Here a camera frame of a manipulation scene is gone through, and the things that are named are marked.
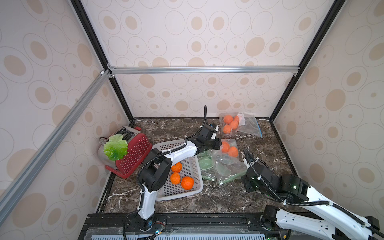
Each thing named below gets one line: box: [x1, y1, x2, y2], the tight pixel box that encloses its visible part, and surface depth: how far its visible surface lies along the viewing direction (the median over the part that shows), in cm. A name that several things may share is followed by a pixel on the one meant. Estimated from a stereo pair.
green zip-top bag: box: [197, 149, 216, 182], surface depth 91 cm
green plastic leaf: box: [103, 134, 128, 161], surface depth 79 cm
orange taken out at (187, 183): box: [181, 176, 195, 190], surface depth 82 cm
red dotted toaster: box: [97, 126, 153, 179], surface depth 87 cm
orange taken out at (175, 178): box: [170, 171, 181, 185], surface depth 85 cm
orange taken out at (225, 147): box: [221, 141, 230, 154], surface depth 94 cm
